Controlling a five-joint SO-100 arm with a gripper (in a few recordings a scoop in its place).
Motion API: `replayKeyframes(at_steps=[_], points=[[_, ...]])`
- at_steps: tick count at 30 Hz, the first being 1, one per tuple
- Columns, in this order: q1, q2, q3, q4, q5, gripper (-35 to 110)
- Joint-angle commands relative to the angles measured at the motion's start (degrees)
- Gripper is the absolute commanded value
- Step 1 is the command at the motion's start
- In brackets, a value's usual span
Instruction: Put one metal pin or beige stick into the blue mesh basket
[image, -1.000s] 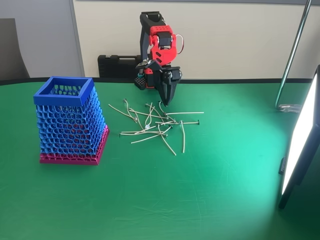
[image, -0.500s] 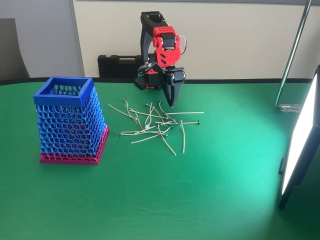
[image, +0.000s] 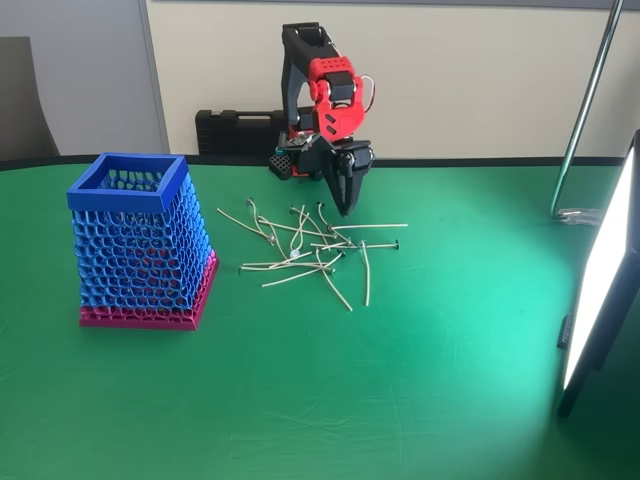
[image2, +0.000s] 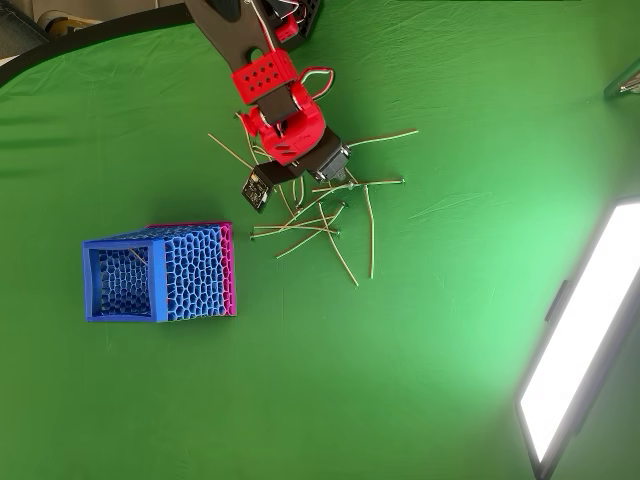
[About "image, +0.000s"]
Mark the candle wick with metal base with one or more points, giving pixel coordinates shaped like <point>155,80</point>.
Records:
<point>347,244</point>
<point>275,242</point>
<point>241,270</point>
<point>294,255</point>
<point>345,303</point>
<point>369,280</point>
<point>370,226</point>
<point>300,228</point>
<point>380,245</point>
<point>343,253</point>
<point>320,204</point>
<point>292,210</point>
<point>332,271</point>
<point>249,201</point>
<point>240,224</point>

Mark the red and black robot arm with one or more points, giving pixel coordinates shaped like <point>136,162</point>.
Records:
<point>295,60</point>

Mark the blue and pink mesh basket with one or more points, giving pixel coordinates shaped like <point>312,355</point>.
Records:
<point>135,260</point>

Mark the black perforated base block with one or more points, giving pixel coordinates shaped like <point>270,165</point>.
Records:
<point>280,165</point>

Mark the black plastic tool case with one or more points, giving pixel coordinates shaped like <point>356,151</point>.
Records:
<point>235,132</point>

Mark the green cloth with black rim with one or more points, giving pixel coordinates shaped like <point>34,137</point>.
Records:
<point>320,390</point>

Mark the chrome stand pole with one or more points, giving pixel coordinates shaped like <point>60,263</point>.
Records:
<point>587,105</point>

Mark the bright LED light panel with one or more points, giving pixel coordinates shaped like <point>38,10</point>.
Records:
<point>605,260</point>

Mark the dark grey chair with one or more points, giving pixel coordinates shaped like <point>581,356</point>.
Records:
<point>22,100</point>

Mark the small wrist camera board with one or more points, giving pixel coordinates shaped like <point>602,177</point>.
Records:
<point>301,141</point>

